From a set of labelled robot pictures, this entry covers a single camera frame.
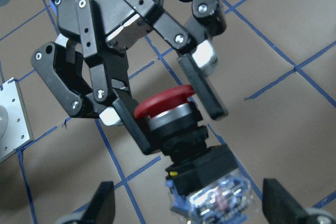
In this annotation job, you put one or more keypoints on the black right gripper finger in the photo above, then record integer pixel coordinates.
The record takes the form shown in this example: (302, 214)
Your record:
(194, 51)

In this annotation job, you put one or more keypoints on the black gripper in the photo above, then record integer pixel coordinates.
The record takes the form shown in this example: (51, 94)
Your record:
(89, 79)

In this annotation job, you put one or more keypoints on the right gripper own finger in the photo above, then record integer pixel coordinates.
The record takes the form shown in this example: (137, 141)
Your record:
(101, 208)
(279, 206)

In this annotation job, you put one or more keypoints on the red emergency stop button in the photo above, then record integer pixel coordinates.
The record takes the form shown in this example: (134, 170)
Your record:
(205, 182)

